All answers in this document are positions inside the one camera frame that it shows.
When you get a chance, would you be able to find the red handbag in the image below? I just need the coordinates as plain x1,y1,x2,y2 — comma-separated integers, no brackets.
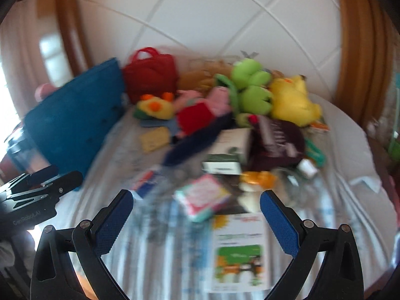
122,47,179,104

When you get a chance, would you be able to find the long white green box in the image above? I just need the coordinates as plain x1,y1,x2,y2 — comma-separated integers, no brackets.
204,213,272,294

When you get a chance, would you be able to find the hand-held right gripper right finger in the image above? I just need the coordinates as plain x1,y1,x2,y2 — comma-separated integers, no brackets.
259,189,365,300

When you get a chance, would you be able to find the maroon knit hat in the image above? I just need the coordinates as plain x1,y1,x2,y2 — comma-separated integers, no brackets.
248,115,306,173

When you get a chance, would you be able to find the yellow green duck plush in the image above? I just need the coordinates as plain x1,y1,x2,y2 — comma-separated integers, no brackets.
134,92,176,121

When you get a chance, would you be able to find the blue plastic hanger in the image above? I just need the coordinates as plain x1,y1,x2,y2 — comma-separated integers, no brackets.
140,119,182,139

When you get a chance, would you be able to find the white box green base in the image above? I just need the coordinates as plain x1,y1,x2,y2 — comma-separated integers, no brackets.
202,128,253,176

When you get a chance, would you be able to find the pink patterned cloth book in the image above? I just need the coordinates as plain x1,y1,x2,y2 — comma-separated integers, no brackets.
173,174,234,223

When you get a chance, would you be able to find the teal plastic toy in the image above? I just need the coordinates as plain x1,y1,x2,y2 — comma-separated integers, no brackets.
304,138,326,167

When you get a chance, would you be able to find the small pink pig plush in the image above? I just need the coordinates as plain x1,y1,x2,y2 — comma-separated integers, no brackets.
175,89,204,111

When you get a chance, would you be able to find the pink starfish plush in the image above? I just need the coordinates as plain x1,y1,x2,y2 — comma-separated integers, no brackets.
34,82,59,102

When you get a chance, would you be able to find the glass jar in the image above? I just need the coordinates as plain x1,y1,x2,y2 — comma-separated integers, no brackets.
274,159,320,196

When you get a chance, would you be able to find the pig plush red dress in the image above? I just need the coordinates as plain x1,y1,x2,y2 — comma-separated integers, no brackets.
175,87,234,141

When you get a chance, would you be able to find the green frog plush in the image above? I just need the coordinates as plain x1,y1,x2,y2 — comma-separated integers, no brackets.
231,58,275,115

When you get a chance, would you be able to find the blue plastic storage crate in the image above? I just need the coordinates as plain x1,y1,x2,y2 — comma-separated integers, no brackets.
23,58,126,176

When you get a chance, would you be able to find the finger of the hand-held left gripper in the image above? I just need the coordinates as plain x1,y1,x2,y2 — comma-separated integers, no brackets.
0,165,59,194
0,170,84,209

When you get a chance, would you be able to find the striped white table cloth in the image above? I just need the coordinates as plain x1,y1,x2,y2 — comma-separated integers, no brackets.
56,100,399,300

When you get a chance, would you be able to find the green fabric pouch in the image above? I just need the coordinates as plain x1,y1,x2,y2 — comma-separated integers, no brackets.
214,74,242,114

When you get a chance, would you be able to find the blue card pack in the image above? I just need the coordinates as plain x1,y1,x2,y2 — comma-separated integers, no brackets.
130,169,164,200

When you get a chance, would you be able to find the brown capybara plush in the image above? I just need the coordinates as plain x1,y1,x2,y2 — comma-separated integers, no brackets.
178,64,232,94

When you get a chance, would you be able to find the yellow mouse plush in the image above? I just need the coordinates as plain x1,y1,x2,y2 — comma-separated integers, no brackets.
269,75,323,128

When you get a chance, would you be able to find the dark blue fuzzy cloth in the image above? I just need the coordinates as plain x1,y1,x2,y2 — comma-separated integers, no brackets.
162,115,234,169

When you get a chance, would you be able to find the yellow sticky note pad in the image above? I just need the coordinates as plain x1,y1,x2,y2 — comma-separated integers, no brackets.
138,127,171,153

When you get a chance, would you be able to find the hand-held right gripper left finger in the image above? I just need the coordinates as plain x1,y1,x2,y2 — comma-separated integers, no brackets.
29,189,135,300

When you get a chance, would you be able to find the white wall outlet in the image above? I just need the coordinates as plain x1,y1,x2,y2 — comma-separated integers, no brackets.
187,57,226,70

